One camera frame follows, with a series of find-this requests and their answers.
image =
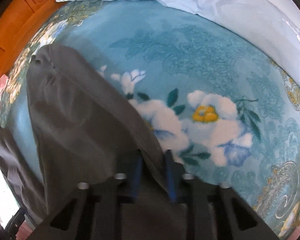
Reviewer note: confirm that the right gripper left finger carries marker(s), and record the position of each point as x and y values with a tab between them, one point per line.
94	211

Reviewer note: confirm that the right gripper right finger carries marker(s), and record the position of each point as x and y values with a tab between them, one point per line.
212	211

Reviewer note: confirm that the dark grey sweatpants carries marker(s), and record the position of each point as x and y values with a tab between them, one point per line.
81	125

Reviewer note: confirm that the teal floral bed blanket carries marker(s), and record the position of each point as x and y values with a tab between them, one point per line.
230	112

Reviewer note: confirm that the orange wooden headboard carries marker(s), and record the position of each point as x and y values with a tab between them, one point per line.
19	21

